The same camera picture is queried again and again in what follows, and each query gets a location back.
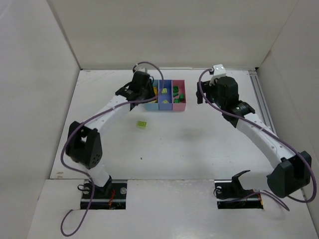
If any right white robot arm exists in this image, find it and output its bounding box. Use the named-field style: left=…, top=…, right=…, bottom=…
left=196, top=77, right=317, bottom=198

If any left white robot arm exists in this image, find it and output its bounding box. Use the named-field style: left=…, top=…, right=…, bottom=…
left=64, top=71, right=156, bottom=195

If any light blue container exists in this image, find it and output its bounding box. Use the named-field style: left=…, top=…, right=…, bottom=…
left=144, top=80, right=159, bottom=111

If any pink container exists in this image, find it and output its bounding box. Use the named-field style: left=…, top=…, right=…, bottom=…
left=172, top=80, right=186, bottom=112

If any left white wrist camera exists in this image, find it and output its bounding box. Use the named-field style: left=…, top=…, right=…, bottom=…
left=133, top=65, right=148, bottom=73

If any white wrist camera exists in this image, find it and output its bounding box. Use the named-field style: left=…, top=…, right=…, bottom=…
left=133, top=65, right=148, bottom=73
left=210, top=64, right=226, bottom=85

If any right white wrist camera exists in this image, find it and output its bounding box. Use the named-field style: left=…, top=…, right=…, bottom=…
left=210, top=64, right=226, bottom=85

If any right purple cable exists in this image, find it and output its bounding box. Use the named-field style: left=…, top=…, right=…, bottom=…
left=198, top=68, right=317, bottom=212

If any aluminium rail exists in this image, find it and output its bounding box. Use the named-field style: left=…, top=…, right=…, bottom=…
left=248, top=70, right=277, bottom=134

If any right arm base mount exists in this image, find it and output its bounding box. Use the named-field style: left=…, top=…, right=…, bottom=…
left=213, top=170, right=264, bottom=209

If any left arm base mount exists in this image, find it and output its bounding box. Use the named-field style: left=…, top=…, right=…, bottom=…
left=77, top=180, right=128, bottom=210

